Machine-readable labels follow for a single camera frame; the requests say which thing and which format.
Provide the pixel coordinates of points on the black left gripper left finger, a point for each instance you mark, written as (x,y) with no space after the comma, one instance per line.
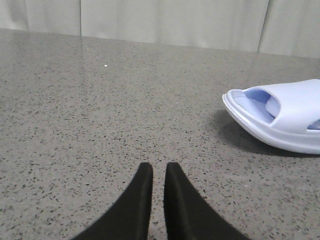
(128,218)

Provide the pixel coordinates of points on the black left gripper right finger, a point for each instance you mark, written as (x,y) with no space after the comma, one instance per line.
(187,215)

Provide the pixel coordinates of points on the light blue slipper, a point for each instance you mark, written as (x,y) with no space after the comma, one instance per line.
(306,143)
(294,110)

